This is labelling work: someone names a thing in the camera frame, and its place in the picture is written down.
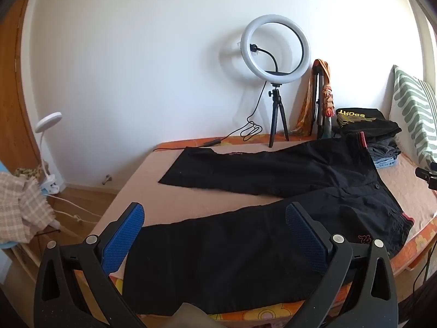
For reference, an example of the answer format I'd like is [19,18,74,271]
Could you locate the pink blanket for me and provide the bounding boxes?
[94,138,437,247]

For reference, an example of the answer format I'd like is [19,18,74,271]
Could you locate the white floor cable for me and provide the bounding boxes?
[44,193,103,236]

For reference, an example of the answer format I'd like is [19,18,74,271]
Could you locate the black clamp mount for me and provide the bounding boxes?
[415,160,437,190]

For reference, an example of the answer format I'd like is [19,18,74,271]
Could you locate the black folded printed garment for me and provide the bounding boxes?
[335,107,403,140]

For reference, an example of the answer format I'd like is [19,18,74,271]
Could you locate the wooden door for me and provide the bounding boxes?
[0,0,43,175]

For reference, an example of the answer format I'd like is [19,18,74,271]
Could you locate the white ring light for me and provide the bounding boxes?
[241,14,312,84]

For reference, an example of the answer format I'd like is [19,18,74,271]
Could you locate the dark folded stand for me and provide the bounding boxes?
[314,66,328,140]

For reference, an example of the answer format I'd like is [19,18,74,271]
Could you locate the white clip lamp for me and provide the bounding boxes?
[35,112,62,195]

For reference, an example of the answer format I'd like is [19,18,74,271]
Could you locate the grey folded jeans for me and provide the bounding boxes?
[367,136,401,158]

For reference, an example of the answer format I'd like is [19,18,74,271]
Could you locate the black pants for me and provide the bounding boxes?
[122,131,415,315]

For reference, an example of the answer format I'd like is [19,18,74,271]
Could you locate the green white striped pillow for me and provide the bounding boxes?
[389,65,437,175]

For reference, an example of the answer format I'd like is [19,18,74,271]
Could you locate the beige checkered cloth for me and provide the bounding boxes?
[0,171,55,245]

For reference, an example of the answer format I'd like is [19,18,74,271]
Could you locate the black ring light cable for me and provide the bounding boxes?
[152,82,268,153]

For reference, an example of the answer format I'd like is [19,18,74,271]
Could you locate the light blue folded jeans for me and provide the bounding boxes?
[373,156,399,169]

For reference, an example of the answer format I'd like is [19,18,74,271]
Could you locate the folded tripod with orange cloth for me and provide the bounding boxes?
[290,59,337,140]

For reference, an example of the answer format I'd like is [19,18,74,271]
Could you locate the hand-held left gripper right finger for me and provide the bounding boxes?
[285,201,399,328]

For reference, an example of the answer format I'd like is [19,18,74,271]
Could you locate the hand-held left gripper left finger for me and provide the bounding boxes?
[33,202,147,328]

